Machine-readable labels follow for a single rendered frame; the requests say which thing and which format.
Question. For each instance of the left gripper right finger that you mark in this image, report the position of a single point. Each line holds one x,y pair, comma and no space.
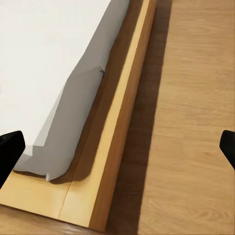
227,146

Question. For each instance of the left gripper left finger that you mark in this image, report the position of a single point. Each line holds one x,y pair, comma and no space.
12,145

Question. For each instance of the bed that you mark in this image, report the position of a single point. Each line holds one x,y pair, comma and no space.
69,75

